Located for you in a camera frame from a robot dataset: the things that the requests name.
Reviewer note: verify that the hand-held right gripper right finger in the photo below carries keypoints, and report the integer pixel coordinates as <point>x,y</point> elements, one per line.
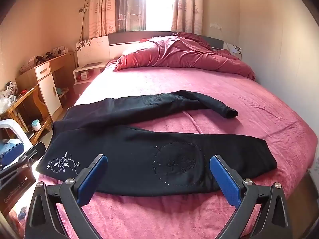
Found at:
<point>225,181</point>

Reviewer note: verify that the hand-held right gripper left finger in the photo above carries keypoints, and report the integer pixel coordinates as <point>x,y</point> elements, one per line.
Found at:
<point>92,181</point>

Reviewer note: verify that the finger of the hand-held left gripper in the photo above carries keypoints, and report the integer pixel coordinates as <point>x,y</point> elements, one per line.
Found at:
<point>11,154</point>
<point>33,151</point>

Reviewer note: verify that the black pants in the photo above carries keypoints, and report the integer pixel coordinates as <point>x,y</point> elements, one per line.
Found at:
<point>139,154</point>

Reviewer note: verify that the pale blue cup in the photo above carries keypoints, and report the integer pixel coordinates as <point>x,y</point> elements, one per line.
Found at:
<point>36,125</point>

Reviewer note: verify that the white plastic stool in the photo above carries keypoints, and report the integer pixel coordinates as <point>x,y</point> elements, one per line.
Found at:
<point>15,128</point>

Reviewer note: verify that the white plastic bag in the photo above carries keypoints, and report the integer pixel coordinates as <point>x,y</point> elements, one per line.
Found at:
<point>6,104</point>

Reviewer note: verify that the wooden desk shelf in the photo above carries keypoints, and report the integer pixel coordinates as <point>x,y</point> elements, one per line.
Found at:
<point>27,97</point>

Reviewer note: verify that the wooden desk with white cabinet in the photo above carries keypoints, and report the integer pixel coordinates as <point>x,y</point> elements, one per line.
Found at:
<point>48,89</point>

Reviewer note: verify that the bed with pink sheet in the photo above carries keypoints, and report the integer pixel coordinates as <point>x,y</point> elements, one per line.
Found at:
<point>249,104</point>

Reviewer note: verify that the small boxes in nightstand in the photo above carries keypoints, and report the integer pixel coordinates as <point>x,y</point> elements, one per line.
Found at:
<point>84,75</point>

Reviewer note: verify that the black items on desk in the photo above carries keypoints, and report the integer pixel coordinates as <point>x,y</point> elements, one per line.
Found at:
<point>46,57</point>

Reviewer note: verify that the white nightstand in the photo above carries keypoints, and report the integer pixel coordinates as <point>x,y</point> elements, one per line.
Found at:
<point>86,68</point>

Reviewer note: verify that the red duvet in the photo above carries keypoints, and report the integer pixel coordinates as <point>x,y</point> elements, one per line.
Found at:
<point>184,54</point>

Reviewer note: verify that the patterned beige curtain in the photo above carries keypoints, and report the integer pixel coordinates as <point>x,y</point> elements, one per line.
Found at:
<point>187,5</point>
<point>112,7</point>

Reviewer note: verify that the bright window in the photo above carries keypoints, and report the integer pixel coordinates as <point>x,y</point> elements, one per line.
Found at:
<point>159,5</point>

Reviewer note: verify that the wall power socket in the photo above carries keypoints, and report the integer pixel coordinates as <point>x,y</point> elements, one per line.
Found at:
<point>83,9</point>

